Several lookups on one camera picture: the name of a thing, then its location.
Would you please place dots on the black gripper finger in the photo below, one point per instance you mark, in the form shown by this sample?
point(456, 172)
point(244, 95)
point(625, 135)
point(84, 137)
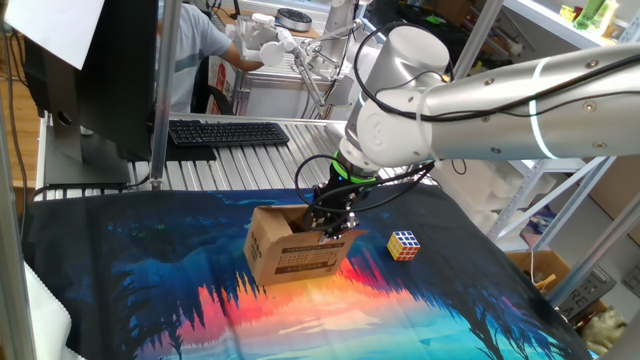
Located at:
point(315, 220)
point(342, 225)

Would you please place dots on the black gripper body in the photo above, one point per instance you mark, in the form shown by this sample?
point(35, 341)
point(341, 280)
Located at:
point(340, 195)

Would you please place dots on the brown cardboard box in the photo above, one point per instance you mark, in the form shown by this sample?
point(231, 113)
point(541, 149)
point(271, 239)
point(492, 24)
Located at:
point(295, 260)

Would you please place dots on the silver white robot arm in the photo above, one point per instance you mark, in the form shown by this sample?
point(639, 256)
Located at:
point(500, 115)

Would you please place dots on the person forearm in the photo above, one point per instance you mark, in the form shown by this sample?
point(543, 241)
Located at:
point(242, 57)

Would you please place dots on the Rubik's cube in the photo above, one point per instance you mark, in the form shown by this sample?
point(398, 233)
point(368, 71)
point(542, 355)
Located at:
point(402, 246)

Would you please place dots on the black computer keyboard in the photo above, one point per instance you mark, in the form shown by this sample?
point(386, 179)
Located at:
point(225, 134)

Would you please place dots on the white foam blocks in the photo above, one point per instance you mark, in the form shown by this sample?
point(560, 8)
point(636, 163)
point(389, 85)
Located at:
point(475, 190)

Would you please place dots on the white carton red print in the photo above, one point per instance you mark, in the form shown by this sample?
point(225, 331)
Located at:
point(220, 85)

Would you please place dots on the landscape print tablecloth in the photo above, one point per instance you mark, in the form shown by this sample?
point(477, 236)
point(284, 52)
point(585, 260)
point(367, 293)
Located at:
point(150, 260)

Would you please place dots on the white articulated device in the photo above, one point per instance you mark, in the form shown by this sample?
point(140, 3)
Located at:
point(265, 40)

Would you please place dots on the grey metal column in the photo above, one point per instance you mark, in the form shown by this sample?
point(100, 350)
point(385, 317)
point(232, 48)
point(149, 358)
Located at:
point(340, 20)

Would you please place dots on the black round device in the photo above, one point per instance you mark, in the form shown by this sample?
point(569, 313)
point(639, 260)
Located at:
point(295, 17)

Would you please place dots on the white metal shelf rack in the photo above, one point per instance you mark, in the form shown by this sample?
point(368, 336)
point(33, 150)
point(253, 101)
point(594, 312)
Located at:
point(545, 190)

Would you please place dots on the person torso light shirt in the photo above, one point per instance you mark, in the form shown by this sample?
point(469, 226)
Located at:
point(192, 45)

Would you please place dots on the small open cardboard carton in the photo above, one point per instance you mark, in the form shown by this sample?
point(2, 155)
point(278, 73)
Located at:
point(550, 262)

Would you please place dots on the black computer monitor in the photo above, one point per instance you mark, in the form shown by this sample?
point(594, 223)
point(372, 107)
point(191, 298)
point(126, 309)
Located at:
point(120, 75)

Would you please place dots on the grey lettered plate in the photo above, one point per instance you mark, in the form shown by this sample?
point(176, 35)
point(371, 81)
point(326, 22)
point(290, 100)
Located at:
point(595, 287)

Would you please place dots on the large brown cardboard sheet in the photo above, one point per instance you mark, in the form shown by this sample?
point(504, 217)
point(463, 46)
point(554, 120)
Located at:
point(620, 195)

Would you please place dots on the beige bag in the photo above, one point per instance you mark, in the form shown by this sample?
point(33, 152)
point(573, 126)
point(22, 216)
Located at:
point(607, 332)

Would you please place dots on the green plastic bottle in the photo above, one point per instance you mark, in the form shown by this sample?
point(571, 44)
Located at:
point(590, 12)

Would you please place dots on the white paper sheet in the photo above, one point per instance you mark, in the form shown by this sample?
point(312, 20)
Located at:
point(55, 30)

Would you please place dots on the aluminium frame post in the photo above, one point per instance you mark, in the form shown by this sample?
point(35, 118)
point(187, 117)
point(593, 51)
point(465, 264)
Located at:
point(12, 260)
point(475, 40)
point(165, 100)
point(595, 255)

